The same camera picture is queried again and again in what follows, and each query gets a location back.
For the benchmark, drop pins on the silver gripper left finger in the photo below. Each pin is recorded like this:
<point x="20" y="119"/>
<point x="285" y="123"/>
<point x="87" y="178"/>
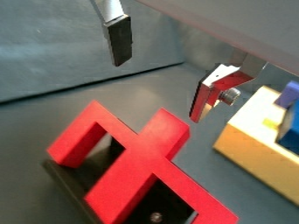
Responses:
<point x="116" y="28"/>

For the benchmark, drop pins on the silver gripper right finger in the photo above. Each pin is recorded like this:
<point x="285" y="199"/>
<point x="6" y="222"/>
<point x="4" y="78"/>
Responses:
<point x="218" y="86"/>

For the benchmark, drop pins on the red E-shaped block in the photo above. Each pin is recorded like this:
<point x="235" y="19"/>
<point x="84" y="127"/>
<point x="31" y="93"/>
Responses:
<point x="144" y="163"/>

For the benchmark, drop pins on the yellow wooden board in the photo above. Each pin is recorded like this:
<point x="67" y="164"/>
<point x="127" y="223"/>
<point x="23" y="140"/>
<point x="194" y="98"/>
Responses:
<point x="247" y="142"/>

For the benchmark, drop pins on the blue bar block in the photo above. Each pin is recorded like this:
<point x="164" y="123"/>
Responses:
<point x="289" y="129"/>

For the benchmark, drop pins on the black angled holder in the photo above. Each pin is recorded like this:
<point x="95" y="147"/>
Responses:
<point x="160" y="207"/>

